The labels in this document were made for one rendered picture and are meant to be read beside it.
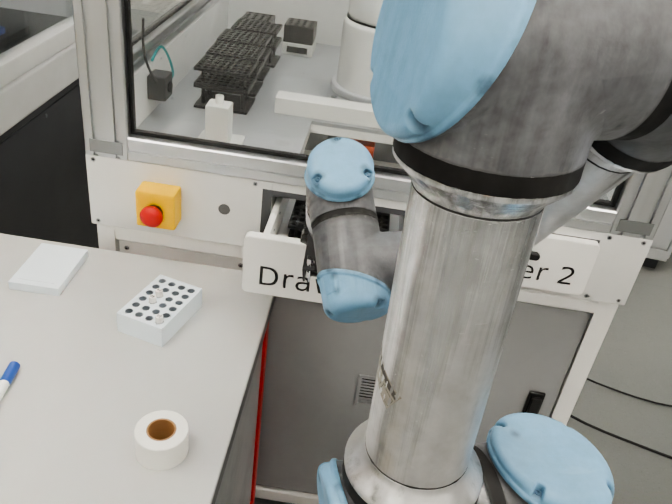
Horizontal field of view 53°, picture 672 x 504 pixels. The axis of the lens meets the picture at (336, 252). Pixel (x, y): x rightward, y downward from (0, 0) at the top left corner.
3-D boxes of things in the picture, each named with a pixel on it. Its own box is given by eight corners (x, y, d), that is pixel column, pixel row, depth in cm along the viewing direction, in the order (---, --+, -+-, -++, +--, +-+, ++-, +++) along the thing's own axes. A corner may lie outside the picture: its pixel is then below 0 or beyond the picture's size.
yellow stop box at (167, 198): (173, 233, 121) (173, 198, 117) (134, 227, 121) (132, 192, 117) (182, 219, 125) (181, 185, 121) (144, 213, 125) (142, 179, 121)
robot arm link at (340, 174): (309, 203, 70) (300, 133, 73) (309, 243, 80) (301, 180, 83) (383, 196, 70) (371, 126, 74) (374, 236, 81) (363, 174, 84)
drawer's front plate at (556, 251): (581, 296, 123) (601, 246, 117) (425, 272, 124) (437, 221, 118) (579, 290, 125) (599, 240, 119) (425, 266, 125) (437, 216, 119)
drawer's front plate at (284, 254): (412, 317, 112) (424, 263, 106) (241, 291, 112) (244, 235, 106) (412, 311, 113) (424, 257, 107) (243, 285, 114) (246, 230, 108)
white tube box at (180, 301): (162, 347, 107) (161, 329, 105) (117, 331, 109) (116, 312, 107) (202, 306, 117) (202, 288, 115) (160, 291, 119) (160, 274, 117)
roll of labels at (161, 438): (197, 457, 90) (197, 437, 88) (147, 479, 86) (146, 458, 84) (175, 422, 95) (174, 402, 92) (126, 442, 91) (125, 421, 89)
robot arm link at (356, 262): (434, 300, 70) (416, 205, 74) (330, 306, 67) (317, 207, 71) (410, 321, 77) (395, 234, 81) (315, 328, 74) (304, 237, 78)
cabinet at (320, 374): (519, 558, 169) (632, 307, 125) (118, 493, 171) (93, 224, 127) (485, 324, 248) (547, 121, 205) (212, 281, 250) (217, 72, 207)
